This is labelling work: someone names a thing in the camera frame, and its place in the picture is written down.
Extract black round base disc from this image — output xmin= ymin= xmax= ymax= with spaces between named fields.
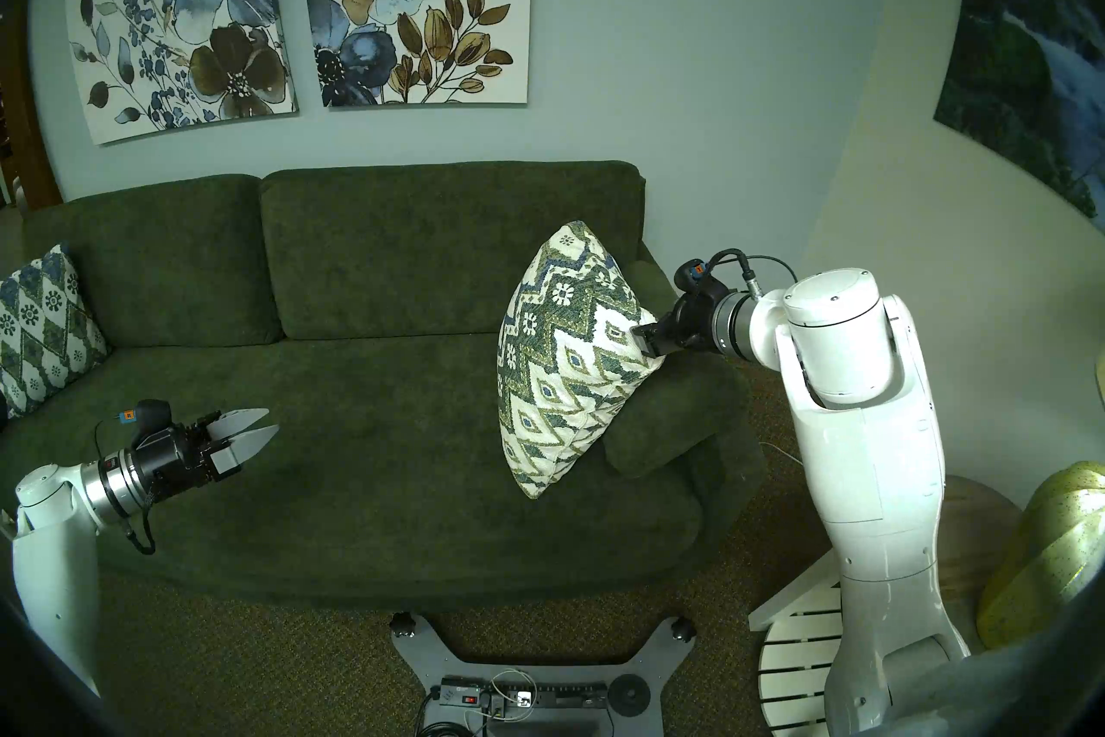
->
xmin=609 ymin=675 xmax=654 ymax=717

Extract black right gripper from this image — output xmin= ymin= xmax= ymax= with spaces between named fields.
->
xmin=632 ymin=287 xmax=720 ymax=360

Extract diamond patterned throw pillow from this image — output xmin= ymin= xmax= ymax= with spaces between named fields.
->
xmin=0 ymin=242 xmax=111 ymax=421

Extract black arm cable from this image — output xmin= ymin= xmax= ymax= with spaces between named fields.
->
xmin=704 ymin=248 xmax=800 ymax=301
xmin=93 ymin=416 xmax=158 ymax=557

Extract round wooden side table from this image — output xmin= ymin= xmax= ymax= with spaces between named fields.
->
xmin=937 ymin=474 xmax=1028 ymax=615

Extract gold speckled lamp base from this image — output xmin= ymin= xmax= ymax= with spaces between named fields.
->
xmin=977 ymin=462 xmax=1105 ymax=652

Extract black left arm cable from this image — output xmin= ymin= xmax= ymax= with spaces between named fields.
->
xmin=93 ymin=416 xmax=158 ymax=557

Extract zigzag patterned throw pillow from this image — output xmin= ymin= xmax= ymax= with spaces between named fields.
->
xmin=498 ymin=221 xmax=666 ymax=500

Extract blue flower canvas painting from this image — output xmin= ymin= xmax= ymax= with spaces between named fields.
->
xmin=66 ymin=0 xmax=300 ymax=146

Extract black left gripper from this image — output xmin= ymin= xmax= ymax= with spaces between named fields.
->
xmin=129 ymin=407 xmax=281 ymax=500

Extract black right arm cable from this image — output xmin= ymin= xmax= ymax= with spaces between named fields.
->
xmin=704 ymin=248 xmax=800 ymax=301

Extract brown wooden door frame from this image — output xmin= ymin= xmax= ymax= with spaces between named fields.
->
xmin=0 ymin=10 xmax=63 ymax=211

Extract black power strip box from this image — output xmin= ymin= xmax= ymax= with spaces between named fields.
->
xmin=440 ymin=679 xmax=608 ymax=717

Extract white slatted stool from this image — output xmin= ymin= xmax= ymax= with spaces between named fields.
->
xmin=748 ymin=550 xmax=851 ymax=737

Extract white coiled cable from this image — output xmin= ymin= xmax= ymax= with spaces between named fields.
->
xmin=488 ymin=670 xmax=538 ymax=715

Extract dark green fabric sofa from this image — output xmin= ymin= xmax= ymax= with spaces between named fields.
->
xmin=0 ymin=161 xmax=769 ymax=614

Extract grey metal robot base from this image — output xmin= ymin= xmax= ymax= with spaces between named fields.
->
xmin=390 ymin=613 xmax=697 ymax=737

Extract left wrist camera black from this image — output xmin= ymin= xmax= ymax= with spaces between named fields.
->
xmin=117 ymin=399 xmax=172 ymax=435

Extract forest waterfall poster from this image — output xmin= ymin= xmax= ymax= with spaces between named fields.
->
xmin=934 ymin=0 xmax=1105 ymax=222

